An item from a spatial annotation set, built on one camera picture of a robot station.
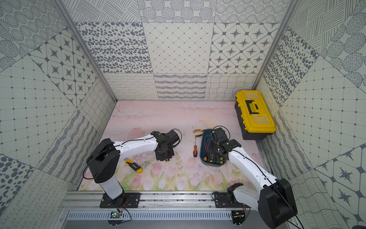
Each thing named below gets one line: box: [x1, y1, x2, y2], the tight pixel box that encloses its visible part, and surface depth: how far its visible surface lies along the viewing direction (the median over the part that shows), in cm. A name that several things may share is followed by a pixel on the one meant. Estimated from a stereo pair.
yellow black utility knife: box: [123, 157, 143, 174], surface depth 85 cm
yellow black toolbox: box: [234, 90, 277, 141], surface depth 93 cm
